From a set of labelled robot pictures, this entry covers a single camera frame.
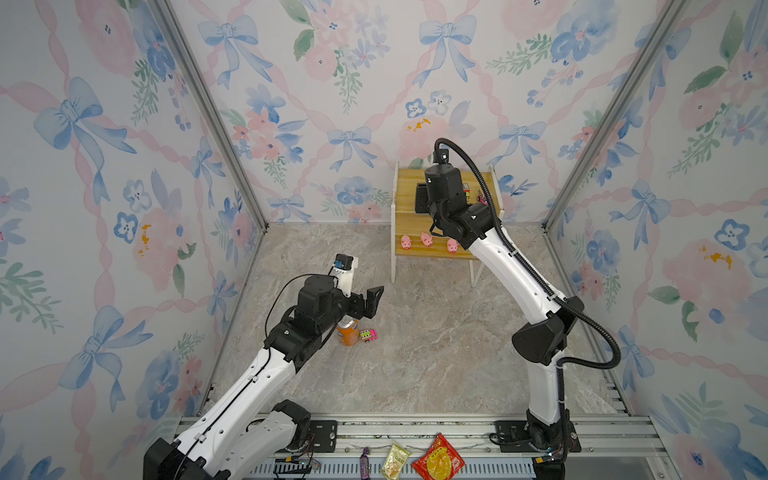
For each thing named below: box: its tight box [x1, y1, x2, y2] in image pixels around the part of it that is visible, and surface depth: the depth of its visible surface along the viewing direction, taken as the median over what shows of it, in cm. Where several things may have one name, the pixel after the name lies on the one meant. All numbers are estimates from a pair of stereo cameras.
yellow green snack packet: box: [380, 441, 412, 480], surface depth 71 cm
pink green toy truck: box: [360, 329, 379, 343], surface depth 90 cm
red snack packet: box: [411, 433, 466, 480], surface depth 71 cm
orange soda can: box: [336, 315, 360, 347], surface depth 84 cm
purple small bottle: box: [360, 446, 370, 480], surface depth 72 cm
